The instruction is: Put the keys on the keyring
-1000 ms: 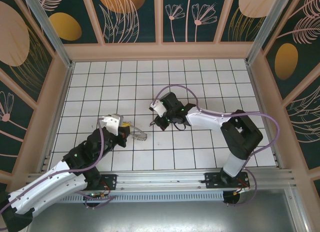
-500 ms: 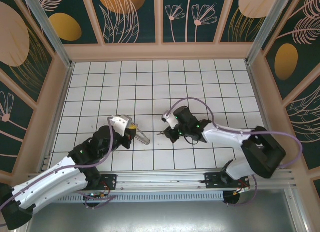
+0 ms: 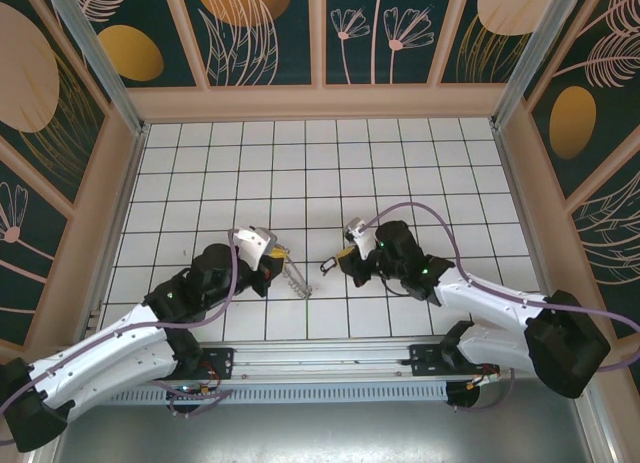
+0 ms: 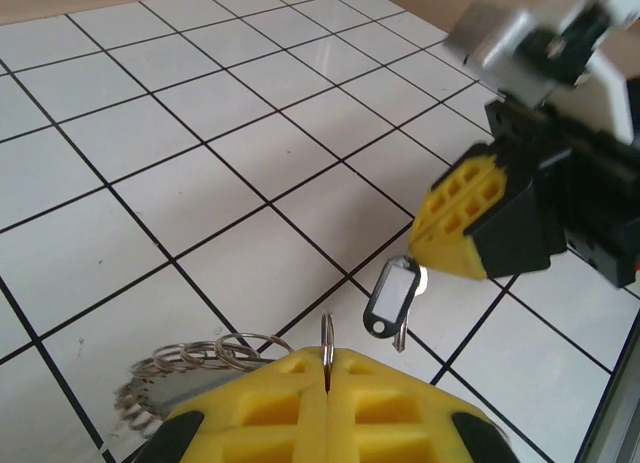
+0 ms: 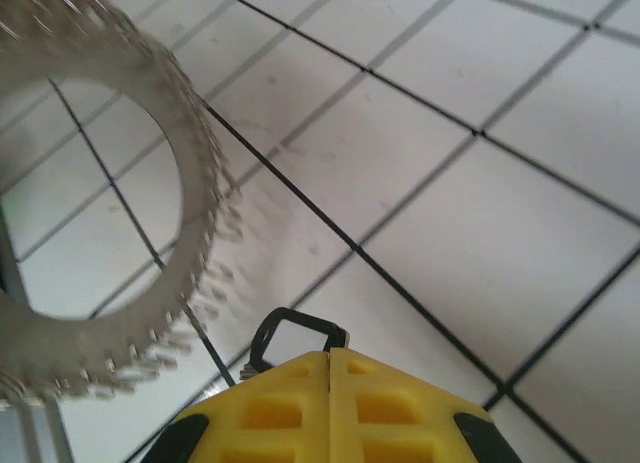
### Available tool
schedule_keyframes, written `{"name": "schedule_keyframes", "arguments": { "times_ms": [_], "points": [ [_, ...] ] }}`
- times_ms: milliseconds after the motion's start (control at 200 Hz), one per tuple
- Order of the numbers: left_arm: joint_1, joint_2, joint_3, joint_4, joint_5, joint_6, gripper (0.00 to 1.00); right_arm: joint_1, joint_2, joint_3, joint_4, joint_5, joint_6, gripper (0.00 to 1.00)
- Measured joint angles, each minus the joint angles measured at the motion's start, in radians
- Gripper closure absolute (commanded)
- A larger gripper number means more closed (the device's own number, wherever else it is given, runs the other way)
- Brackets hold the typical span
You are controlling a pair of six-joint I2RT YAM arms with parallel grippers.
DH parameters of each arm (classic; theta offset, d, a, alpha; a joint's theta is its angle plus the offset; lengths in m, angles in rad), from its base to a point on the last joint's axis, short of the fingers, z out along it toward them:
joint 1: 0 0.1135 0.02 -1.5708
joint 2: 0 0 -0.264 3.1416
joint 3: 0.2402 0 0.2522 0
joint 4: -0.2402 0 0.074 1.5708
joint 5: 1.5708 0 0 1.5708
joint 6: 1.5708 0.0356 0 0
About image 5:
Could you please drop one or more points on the key with black tag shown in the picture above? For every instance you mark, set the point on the key with black tag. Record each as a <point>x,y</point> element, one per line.
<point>295,338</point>

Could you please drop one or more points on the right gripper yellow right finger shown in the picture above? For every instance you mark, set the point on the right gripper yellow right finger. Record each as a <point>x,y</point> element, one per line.
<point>390,413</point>

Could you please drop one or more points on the silver disc keyring with loops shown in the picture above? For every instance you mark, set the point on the silver disc keyring with loops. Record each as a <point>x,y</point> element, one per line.
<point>100,348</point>

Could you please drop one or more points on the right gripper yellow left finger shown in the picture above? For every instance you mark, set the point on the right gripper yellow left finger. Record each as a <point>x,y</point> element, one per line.
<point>280,413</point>

